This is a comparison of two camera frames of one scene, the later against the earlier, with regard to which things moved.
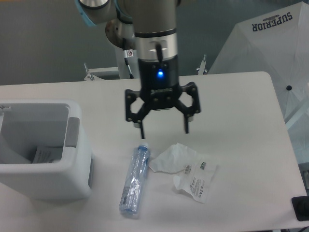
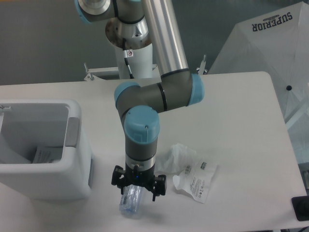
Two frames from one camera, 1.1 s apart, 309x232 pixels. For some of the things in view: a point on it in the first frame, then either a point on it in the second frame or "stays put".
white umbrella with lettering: x=276 y=43 stays put
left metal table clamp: x=90 y=77 stays put
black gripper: x=159 y=84 -> x=145 y=178
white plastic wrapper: x=195 y=171 stays put
